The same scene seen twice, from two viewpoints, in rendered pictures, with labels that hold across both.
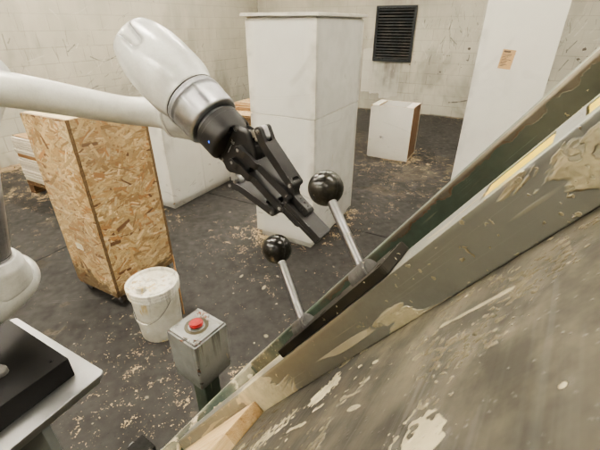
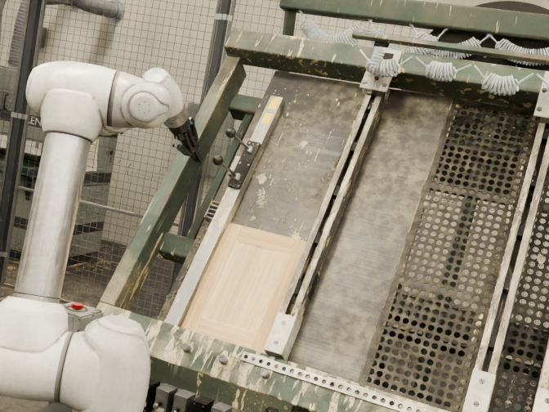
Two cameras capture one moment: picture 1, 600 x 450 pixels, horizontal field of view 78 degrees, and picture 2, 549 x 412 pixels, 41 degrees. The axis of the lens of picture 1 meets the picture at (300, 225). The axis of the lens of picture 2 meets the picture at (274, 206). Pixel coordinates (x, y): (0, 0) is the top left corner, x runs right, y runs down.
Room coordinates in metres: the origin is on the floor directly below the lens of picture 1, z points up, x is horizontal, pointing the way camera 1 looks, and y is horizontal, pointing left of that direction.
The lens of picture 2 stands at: (0.76, 2.52, 1.59)
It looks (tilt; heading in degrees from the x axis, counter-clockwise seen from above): 6 degrees down; 257
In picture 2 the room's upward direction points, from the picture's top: 11 degrees clockwise
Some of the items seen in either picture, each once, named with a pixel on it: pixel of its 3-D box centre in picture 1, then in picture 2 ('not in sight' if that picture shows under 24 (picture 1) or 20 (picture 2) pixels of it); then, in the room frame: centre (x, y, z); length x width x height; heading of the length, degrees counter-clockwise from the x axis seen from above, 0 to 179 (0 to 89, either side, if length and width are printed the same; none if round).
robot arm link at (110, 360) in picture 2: not in sight; (109, 366); (0.69, 0.93, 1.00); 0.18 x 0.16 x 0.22; 173
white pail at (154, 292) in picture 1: (157, 297); not in sight; (1.74, 0.86, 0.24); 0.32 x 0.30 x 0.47; 151
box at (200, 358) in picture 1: (200, 348); (72, 337); (0.78, 0.29, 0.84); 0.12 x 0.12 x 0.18; 55
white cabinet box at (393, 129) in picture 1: (393, 129); not in sight; (5.25, -1.33, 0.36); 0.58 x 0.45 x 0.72; 61
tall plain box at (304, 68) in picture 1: (307, 131); not in sight; (3.15, -0.07, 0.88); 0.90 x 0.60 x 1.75; 151
